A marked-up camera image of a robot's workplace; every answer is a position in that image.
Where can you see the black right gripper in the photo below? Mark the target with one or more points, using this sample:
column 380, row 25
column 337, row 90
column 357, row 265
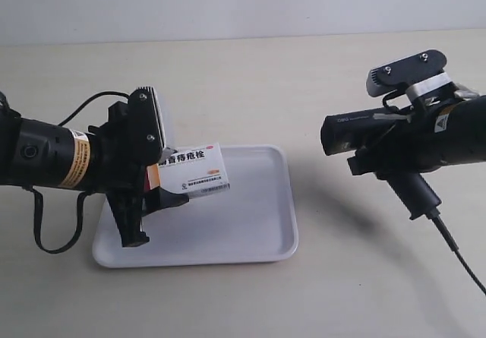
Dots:
column 431, row 138

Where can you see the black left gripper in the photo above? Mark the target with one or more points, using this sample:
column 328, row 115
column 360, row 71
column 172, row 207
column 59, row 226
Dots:
column 121, row 178

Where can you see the white red medicine box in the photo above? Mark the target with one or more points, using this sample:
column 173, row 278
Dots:
column 194, row 171

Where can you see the black handheld barcode scanner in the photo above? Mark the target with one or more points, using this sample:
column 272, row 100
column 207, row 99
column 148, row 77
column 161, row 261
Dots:
column 371, row 135

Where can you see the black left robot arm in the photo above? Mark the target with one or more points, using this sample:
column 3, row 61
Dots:
column 37, row 154

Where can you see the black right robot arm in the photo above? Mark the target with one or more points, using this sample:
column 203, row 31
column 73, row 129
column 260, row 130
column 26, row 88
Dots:
column 471, row 125

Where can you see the white plastic tray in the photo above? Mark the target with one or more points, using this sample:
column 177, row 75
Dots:
column 253, row 222

